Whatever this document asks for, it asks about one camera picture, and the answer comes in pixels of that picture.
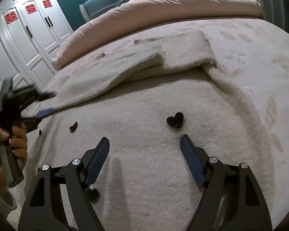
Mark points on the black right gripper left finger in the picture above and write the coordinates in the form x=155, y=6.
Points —
x=43, y=208

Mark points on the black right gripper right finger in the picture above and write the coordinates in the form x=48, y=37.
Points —
x=246, y=207

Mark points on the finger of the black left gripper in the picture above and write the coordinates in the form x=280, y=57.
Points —
x=44, y=113

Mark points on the cream knitted sweater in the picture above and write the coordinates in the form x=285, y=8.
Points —
x=143, y=97

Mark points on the person's left hand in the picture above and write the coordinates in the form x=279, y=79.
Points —
x=19, y=144

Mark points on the grey sleeve cuff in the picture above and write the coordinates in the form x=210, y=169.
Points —
x=7, y=203

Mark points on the white panelled wardrobe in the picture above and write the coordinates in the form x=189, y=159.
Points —
x=31, y=33

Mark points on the floral patterned bed blanket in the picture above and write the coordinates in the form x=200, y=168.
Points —
x=253, y=55

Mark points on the pink rolled duvet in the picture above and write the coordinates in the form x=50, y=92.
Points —
x=139, y=14

